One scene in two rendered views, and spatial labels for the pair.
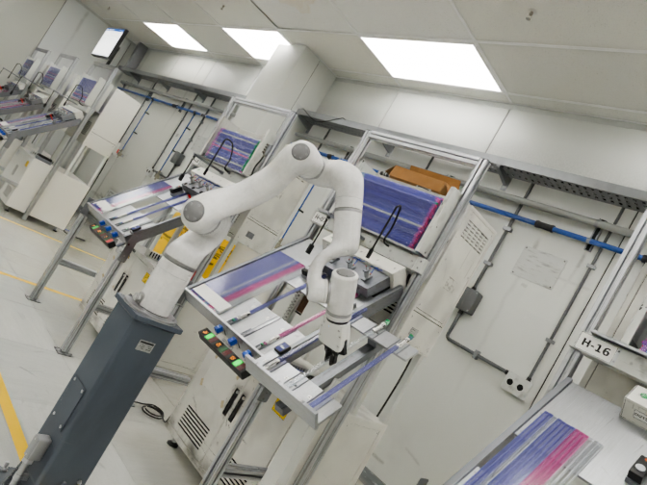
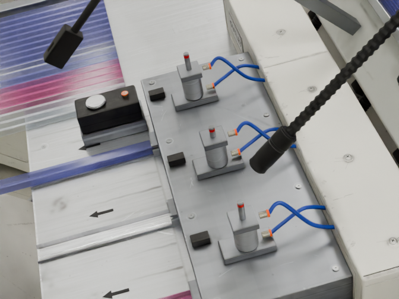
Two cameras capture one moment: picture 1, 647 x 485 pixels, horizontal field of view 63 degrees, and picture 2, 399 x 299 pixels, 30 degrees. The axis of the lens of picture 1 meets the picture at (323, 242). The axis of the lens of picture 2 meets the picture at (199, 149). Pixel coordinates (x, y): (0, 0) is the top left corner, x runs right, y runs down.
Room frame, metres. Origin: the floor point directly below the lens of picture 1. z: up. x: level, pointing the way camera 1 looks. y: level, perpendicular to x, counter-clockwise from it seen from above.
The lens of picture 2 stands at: (1.66, -0.21, 1.53)
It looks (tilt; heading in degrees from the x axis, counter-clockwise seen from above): 27 degrees down; 6
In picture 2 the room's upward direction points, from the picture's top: 42 degrees clockwise
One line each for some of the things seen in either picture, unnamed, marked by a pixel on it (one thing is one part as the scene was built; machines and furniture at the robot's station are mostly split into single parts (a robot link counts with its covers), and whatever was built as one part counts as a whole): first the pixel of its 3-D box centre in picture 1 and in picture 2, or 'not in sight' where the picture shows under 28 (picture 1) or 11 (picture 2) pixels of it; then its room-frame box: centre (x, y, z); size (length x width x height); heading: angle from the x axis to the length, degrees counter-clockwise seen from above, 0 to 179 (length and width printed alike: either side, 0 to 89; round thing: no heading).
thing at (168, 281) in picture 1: (164, 287); not in sight; (1.79, 0.38, 0.79); 0.19 x 0.19 x 0.18
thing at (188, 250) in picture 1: (200, 234); not in sight; (1.82, 0.38, 1.00); 0.19 x 0.12 x 0.24; 167
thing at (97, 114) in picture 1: (69, 140); not in sight; (5.97, 3.06, 0.95); 1.36 x 0.82 x 1.90; 135
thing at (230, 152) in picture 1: (206, 230); not in sight; (3.69, 0.75, 0.95); 1.35 x 0.82 x 1.90; 135
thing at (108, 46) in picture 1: (112, 46); not in sight; (5.87, 3.16, 2.10); 0.58 x 0.14 x 0.41; 45
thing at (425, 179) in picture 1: (432, 183); not in sight; (2.79, -0.34, 1.82); 0.68 x 0.30 x 0.20; 45
